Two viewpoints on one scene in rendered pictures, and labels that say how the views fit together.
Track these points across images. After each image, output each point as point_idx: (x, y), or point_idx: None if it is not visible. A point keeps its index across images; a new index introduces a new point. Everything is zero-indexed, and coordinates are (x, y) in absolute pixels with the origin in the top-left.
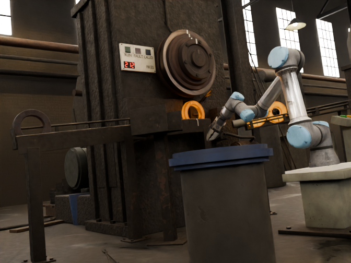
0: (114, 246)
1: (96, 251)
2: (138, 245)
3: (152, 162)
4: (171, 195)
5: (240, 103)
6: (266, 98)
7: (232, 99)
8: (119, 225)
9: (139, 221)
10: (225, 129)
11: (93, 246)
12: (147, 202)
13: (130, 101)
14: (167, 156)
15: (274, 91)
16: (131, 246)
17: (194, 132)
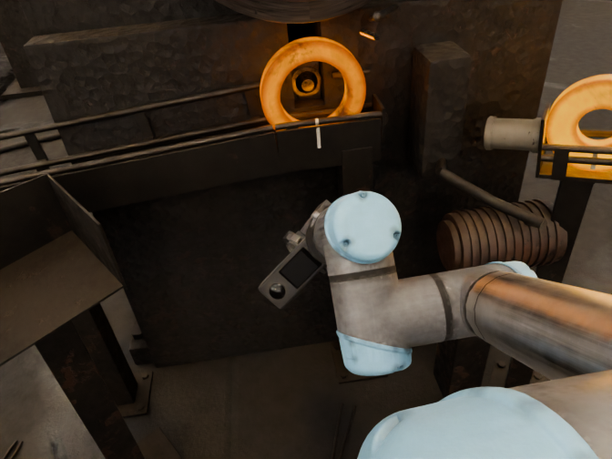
0: (60, 420)
1: (14, 432)
2: (83, 458)
3: (170, 233)
4: (113, 437)
5: (351, 282)
6: (496, 338)
7: (326, 238)
8: (135, 318)
9: (117, 380)
10: (451, 146)
11: (48, 382)
12: (166, 316)
13: (45, 61)
14: (75, 362)
15: (545, 373)
16: (70, 454)
17: (299, 169)
